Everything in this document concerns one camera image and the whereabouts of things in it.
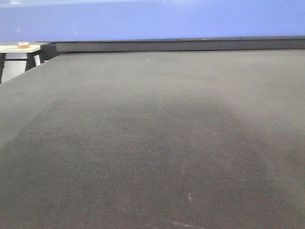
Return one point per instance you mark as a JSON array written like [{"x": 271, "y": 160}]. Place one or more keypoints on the orange juice bottle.
[{"x": 23, "y": 45}]

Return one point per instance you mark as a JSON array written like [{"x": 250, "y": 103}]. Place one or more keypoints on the blue plastic tray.
[{"x": 103, "y": 20}]

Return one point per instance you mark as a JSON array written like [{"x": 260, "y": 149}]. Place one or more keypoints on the black raised table ledge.
[{"x": 53, "y": 49}]

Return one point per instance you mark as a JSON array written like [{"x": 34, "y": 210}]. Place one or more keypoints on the light green side table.
[{"x": 15, "y": 61}]

